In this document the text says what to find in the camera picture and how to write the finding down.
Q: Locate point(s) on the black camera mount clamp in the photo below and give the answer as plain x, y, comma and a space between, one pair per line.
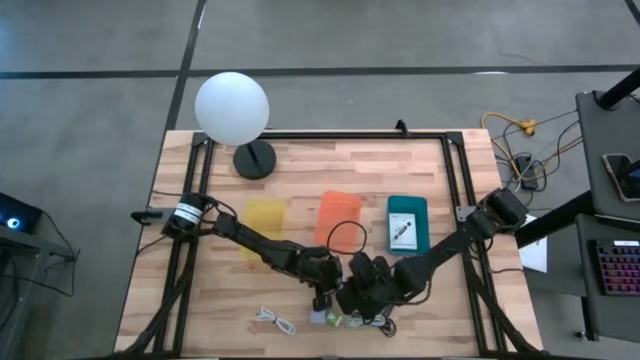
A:
402, 127

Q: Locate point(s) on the black equipment cart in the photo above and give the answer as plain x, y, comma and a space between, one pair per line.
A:
30, 245

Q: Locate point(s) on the computer with blue light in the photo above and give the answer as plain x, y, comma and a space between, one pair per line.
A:
15, 220

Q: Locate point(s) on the black aluminium table frame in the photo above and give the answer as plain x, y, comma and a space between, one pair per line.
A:
350, 135

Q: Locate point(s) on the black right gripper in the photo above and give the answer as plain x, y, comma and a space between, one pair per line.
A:
365, 292

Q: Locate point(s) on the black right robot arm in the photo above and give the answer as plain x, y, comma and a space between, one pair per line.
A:
450, 245

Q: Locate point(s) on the backlit keyboard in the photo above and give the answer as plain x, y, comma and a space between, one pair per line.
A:
617, 267

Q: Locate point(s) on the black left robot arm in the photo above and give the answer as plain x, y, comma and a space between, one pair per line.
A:
260, 247

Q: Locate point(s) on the small green item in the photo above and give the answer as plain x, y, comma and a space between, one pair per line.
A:
334, 320

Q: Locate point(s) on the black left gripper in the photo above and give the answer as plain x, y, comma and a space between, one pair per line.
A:
322, 275

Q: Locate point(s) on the smartphone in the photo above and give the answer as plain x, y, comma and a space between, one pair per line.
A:
622, 175

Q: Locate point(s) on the grey side desk top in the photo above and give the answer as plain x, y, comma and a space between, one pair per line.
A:
595, 135

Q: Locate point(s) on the teal bin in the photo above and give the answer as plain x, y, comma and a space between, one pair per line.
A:
423, 225

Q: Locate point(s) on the white paper sheet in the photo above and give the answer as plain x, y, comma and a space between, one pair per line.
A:
534, 255

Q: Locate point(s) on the white globe lamp black stand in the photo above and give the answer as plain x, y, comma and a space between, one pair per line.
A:
230, 107

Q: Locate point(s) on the grey keyboard shelf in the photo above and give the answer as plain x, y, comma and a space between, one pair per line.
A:
585, 310

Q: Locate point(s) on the white product box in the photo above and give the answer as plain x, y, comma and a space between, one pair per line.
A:
402, 232

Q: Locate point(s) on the black power adapter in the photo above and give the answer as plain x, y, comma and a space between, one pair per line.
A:
526, 172

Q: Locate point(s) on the orange flat bin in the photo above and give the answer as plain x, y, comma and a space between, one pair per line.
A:
337, 210

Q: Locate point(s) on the yellow flat bin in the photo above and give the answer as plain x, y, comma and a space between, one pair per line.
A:
265, 215

